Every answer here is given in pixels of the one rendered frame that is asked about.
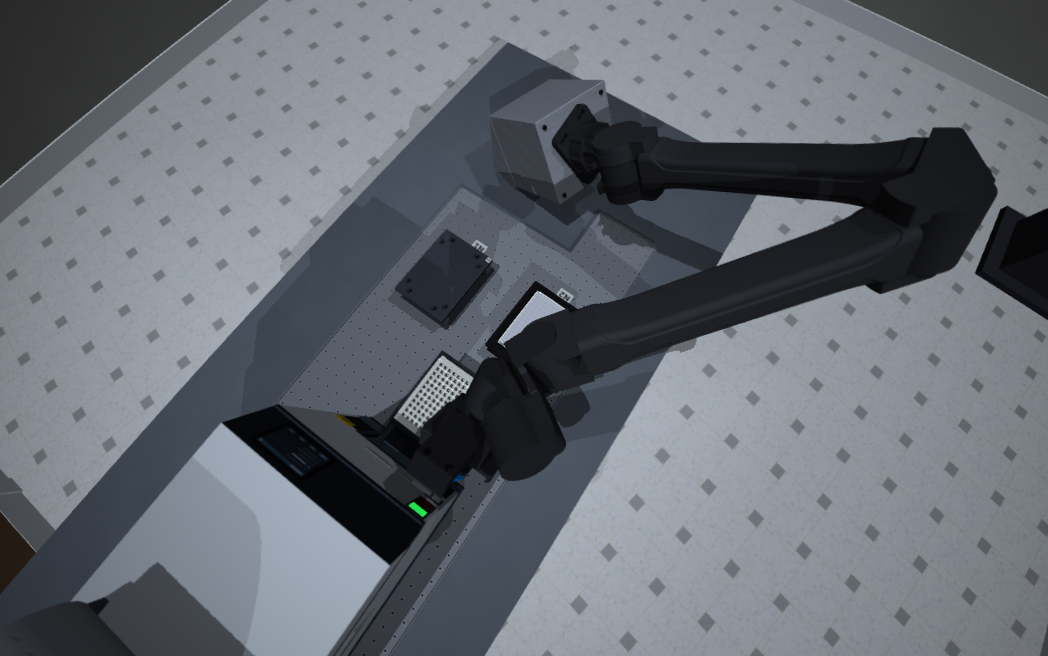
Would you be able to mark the black rectangular frame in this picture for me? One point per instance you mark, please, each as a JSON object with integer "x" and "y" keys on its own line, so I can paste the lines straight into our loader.
{"x": 500, "y": 351}

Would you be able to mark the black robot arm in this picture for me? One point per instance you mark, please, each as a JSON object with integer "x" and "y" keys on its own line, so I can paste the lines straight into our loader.
{"x": 941, "y": 206}

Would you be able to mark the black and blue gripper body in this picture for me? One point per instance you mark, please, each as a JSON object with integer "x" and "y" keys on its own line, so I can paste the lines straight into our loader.
{"x": 488, "y": 469}

